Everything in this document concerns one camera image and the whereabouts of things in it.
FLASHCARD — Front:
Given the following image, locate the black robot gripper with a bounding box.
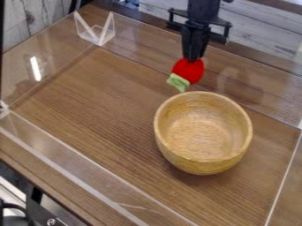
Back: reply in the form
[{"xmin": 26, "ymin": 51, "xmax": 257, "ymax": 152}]
[{"xmin": 166, "ymin": 0, "xmax": 234, "ymax": 62}]

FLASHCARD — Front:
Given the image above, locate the red plush strawberry toy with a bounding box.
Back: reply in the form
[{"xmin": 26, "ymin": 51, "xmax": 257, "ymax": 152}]
[{"xmin": 166, "ymin": 58, "xmax": 206, "ymax": 92}]

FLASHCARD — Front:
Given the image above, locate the wooden bowl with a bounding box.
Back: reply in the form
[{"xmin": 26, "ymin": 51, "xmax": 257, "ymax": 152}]
[{"xmin": 154, "ymin": 91, "xmax": 254, "ymax": 175}]

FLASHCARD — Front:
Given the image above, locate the black metal table leg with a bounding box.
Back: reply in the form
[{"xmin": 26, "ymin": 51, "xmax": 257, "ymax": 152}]
[{"xmin": 31, "ymin": 187, "xmax": 44, "ymax": 204}]

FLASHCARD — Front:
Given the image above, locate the clear acrylic corner bracket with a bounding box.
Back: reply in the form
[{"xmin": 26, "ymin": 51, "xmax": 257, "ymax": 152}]
[{"xmin": 74, "ymin": 12, "xmax": 117, "ymax": 47}]

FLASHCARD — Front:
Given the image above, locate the clear acrylic tray enclosure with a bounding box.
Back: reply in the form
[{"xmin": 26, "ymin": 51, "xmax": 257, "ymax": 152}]
[{"xmin": 0, "ymin": 7, "xmax": 302, "ymax": 226}]

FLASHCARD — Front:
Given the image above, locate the black cable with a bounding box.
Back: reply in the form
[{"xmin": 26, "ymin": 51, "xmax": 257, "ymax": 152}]
[{"xmin": 0, "ymin": 199, "xmax": 32, "ymax": 226}]

